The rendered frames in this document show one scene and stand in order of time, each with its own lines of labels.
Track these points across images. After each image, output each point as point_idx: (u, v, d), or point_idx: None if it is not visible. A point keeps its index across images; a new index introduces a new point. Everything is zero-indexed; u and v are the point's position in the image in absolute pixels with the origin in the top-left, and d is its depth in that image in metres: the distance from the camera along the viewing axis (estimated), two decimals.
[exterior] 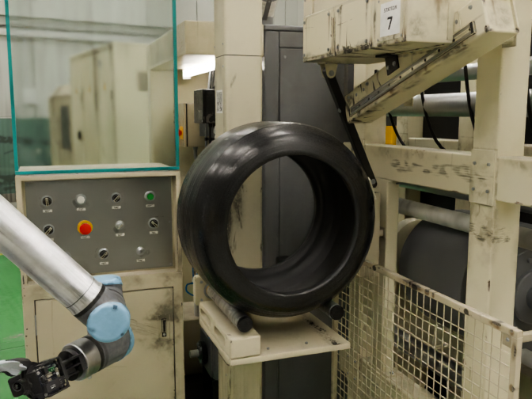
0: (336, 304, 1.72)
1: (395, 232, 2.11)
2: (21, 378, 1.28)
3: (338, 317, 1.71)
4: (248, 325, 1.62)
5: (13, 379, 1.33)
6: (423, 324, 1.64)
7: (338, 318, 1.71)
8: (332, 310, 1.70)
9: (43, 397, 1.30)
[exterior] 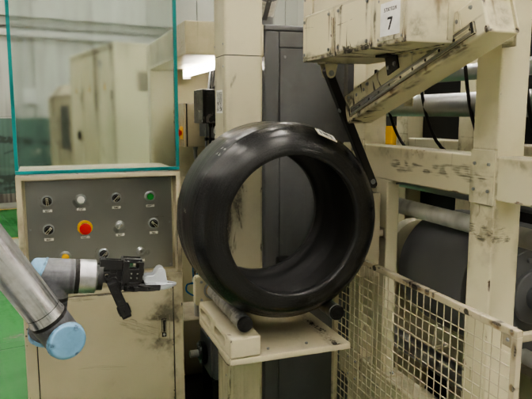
0: (328, 314, 1.71)
1: (395, 232, 2.11)
2: None
3: (340, 309, 1.71)
4: (245, 321, 1.61)
5: (129, 311, 1.59)
6: (423, 324, 1.64)
7: (341, 309, 1.71)
8: (337, 319, 1.71)
9: None
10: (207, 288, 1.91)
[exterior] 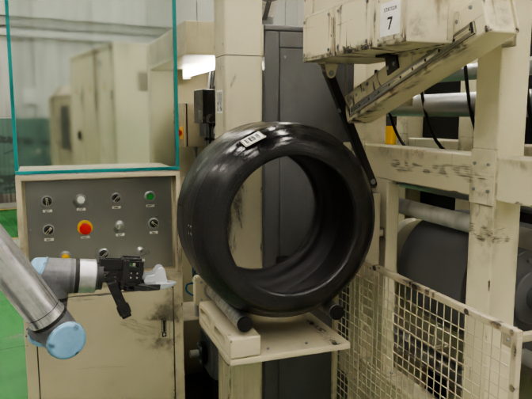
0: (340, 315, 1.73)
1: (395, 232, 2.11)
2: None
3: (333, 312, 1.70)
4: (242, 328, 1.61)
5: (129, 311, 1.59)
6: (423, 324, 1.64)
7: (332, 311, 1.70)
8: (342, 309, 1.71)
9: None
10: None
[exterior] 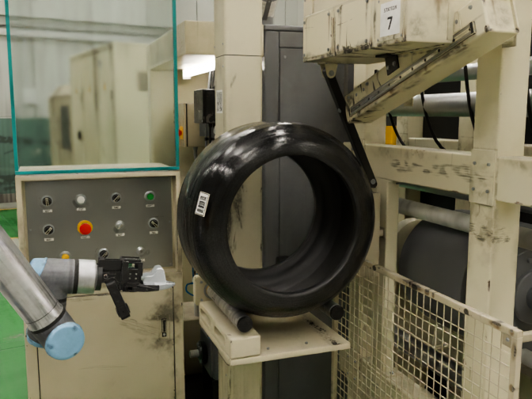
0: (337, 304, 1.72)
1: (395, 232, 2.11)
2: None
3: (338, 317, 1.71)
4: (248, 325, 1.62)
5: (128, 311, 1.59)
6: (423, 324, 1.64)
7: (337, 318, 1.71)
8: (332, 310, 1.70)
9: None
10: None
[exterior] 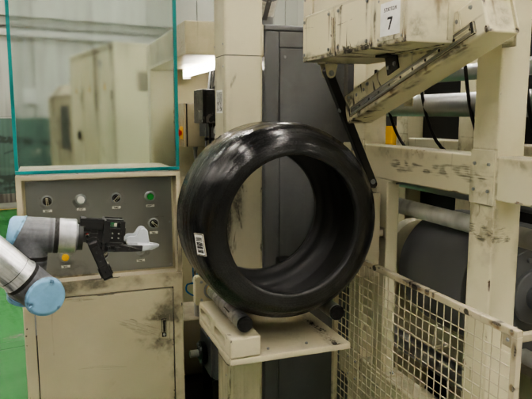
0: (330, 307, 1.71)
1: (395, 232, 2.11)
2: None
3: (341, 313, 1.71)
4: (248, 321, 1.61)
5: (111, 272, 1.56)
6: (423, 324, 1.64)
7: (342, 314, 1.71)
8: (332, 317, 1.70)
9: None
10: None
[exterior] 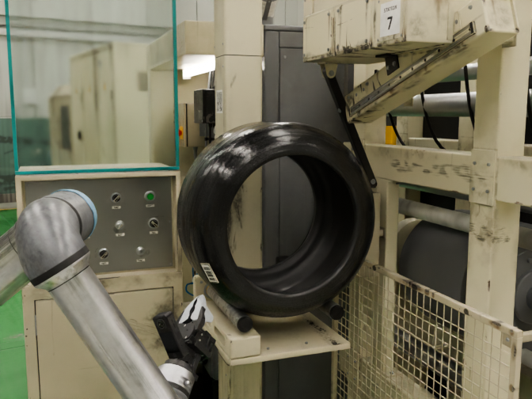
0: (336, 319, 1.72)
1: (395, 232, 2.11)
2: (180, 326, 1.44)
3: (336, 309, 1.70)
4: (241, 324, 1.61)
5: None
6: (423, 324, 1.64)
7: (336, 308, 1.70)
8: (343, 313, 1.71)
9: (199, 328, 1.40)
10: (210, 296, 1.92)
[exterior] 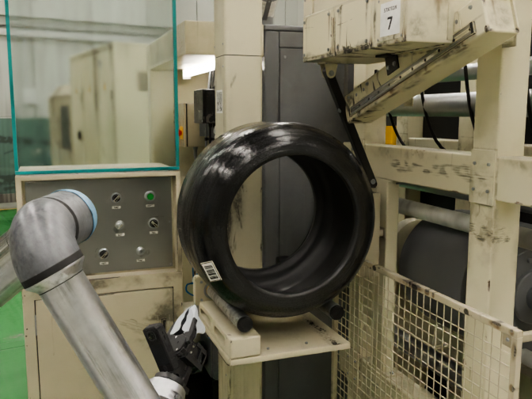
0: (336, 319, 1.72)
1: (395, 232, 2.11)
2: (171, 337, 1.41)
3: (336, 309, 1.70)
4: (241, 324, 1.61)
5: None
6: (423, 324, 1.64)
7: (336, 308, 1.70)
8: (343, 313, 1.71)
9: (190, 340, 1.37)
10: (210, 296, 1.92)
